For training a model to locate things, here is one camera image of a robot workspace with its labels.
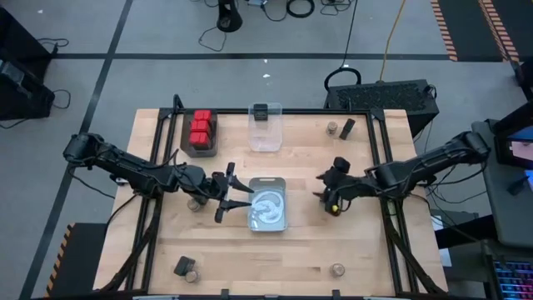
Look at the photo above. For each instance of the black stand base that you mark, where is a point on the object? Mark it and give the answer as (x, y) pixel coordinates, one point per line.
(229, 18)

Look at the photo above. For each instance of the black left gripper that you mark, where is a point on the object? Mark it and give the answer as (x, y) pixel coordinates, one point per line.
(220, 185)

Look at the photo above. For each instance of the black equipment stand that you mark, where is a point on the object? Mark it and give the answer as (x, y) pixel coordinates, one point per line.
(526, 79)

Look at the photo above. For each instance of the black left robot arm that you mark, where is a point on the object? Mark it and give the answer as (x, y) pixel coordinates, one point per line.
(125, 166)

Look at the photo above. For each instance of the backlit rainbow keyboard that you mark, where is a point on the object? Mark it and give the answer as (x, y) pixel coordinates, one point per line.
(514, 279)

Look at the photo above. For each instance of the grey desk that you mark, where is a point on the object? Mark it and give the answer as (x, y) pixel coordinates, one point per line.
(504, 208)

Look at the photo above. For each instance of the clear plastic bin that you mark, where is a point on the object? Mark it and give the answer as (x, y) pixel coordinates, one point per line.
(266, 137)

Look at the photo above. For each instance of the red-lid spice tin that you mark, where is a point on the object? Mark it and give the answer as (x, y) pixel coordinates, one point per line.
(202, 116)
(200, 126)
(199, 139)

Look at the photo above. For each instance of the black aluminium table frame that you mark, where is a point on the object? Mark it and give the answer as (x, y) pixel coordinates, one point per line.
(312, 111)

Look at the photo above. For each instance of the black perforated computer case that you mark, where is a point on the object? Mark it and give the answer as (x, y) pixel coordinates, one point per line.
(383, 100)

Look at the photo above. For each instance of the black pepper tin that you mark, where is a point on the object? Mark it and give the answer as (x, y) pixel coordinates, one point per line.
(260, 112)
(347, 128)
(184, 264)

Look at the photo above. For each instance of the small black desk gadget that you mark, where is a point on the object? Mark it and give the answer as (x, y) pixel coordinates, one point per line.
(518, 186)

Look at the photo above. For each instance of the black hazard-striped mat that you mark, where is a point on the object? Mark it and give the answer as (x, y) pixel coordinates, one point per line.
(470, 29)
(79, 262)

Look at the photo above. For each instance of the white plastic bin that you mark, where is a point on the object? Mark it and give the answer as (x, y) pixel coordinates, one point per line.
(267, 204)

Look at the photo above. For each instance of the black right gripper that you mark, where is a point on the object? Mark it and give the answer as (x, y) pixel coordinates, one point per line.
(341, 187)

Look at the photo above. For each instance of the black equipment case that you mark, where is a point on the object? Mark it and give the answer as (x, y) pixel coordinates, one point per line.
(21, 41)
(25, 96)

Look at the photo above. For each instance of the black computer monitor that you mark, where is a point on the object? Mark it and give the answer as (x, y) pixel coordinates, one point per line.
(520, 146)

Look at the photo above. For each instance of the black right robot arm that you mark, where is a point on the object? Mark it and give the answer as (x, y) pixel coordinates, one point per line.
(424, 164)

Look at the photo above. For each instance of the dark grey plastic bin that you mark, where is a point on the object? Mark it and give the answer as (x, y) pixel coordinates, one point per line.
(202, 153)

